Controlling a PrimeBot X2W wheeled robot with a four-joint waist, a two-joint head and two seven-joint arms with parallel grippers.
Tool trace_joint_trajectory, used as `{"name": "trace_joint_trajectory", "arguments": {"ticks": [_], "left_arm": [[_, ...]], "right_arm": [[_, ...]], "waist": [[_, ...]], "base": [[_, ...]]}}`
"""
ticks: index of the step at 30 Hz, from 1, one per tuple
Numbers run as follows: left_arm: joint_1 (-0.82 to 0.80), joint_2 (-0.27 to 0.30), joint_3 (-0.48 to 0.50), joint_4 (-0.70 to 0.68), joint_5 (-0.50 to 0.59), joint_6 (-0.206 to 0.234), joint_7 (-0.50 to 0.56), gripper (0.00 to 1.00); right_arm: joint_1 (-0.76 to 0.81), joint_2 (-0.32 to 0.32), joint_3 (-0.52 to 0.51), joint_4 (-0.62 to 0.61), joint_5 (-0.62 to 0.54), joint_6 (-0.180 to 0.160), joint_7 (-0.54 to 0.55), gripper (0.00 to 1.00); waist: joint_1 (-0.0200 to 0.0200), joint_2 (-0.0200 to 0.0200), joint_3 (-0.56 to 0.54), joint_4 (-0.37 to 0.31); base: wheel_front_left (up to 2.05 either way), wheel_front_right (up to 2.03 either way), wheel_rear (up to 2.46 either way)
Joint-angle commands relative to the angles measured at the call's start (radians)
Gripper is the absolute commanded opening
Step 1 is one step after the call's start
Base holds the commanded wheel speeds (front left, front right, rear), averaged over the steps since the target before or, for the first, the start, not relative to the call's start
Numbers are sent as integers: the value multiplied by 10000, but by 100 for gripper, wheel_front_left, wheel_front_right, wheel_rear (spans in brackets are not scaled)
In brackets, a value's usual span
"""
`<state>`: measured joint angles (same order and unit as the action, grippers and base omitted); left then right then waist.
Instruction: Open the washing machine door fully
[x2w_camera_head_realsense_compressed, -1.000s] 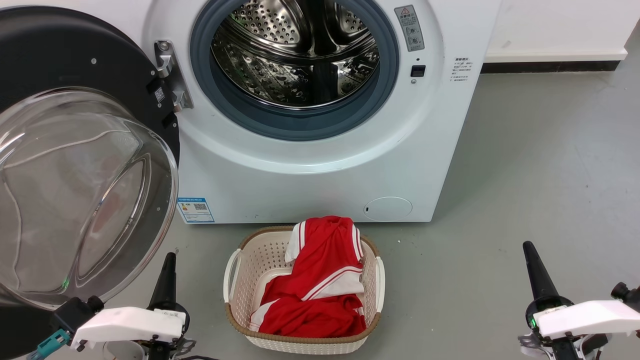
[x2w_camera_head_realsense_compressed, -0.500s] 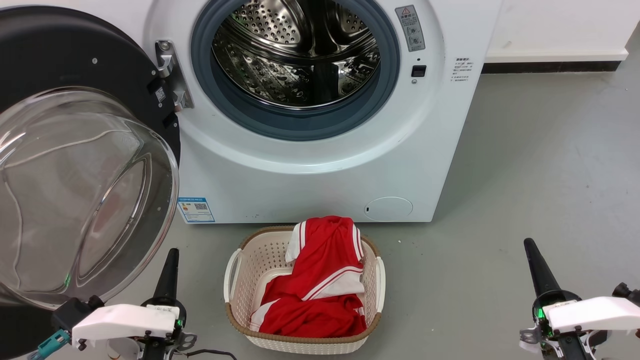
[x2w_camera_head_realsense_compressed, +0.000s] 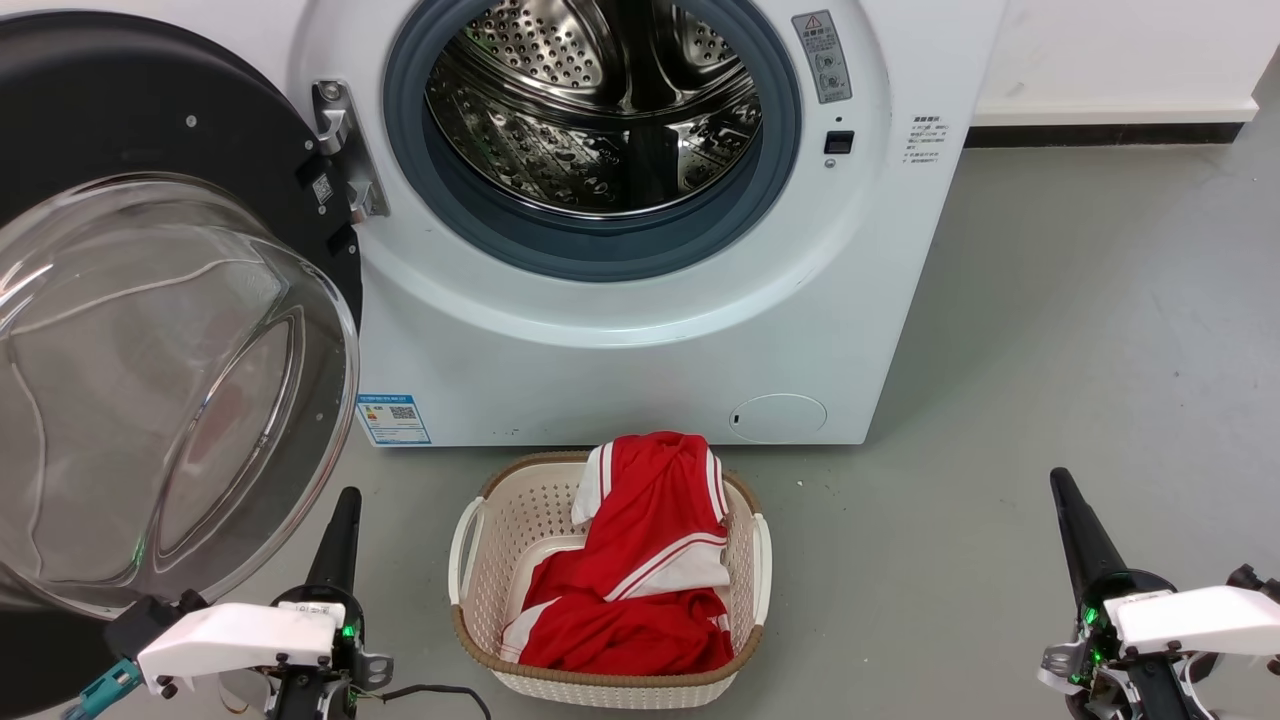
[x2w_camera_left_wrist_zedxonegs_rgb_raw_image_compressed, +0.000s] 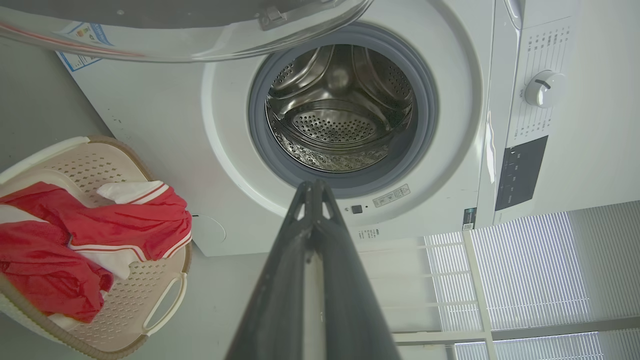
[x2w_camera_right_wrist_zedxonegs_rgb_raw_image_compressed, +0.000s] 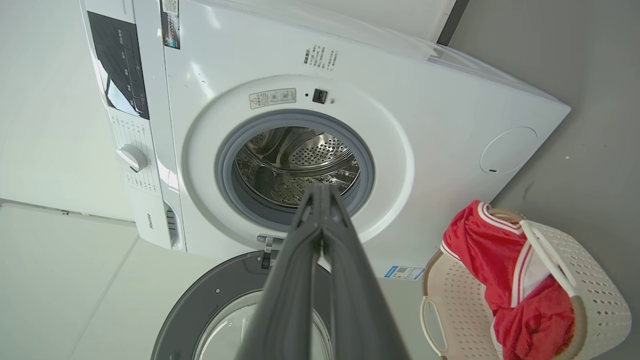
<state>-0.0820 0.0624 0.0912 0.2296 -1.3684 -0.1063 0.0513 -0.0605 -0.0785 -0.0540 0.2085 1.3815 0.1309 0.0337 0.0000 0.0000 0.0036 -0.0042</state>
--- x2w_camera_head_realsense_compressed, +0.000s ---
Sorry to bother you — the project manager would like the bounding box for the blue energy label sticker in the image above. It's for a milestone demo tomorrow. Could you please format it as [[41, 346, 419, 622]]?
[[357, 393, 433, 446]]

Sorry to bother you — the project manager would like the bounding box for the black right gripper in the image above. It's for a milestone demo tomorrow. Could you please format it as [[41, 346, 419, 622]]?
[[1038, 467, 1280, 720]]

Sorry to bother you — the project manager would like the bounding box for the red and white garment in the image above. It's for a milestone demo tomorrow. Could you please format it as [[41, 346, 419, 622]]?
[[498, 432, 736, 677]]

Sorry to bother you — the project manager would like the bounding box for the small printed text label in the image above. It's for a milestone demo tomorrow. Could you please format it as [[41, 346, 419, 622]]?
[[905, 113, 946, 167]]

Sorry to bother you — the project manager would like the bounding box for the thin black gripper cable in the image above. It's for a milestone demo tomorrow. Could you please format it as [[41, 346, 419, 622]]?
[[380, 684, 493, 720]]

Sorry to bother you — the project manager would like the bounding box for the black round glass washer door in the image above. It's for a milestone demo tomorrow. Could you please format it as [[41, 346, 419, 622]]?
[[0, 10, 366, 719]]

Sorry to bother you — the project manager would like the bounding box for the steel perforated washer drum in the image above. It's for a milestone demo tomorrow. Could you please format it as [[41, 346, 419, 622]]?
[[425, 0, 764, 216]]

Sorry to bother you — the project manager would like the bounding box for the grey warning sticker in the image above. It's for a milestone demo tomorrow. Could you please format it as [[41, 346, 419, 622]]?
[[792, 10, 853, 105]]

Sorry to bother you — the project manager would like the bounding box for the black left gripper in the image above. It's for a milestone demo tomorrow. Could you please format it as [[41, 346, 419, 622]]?
[[262, 487, 394, 720]]

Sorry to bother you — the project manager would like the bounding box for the white front-load washing machine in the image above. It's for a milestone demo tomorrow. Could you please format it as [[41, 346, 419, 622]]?
[[165, 0, 1006, 448]]

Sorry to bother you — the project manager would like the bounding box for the white woven-rim laundry basket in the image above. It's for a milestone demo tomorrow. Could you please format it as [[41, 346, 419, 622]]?
[[448, 450, 774, 710]]

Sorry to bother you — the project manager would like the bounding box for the round white filter cover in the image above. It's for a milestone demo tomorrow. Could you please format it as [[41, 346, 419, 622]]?
[[729, 394, 828, 445]]

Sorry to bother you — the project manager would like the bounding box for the silver metal door hinge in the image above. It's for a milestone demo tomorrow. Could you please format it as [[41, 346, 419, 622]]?
[[312, 80, 389, 223]]

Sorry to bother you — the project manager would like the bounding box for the teal cable connector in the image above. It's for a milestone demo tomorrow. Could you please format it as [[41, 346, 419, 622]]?
[[62, 660, 143, 720]]

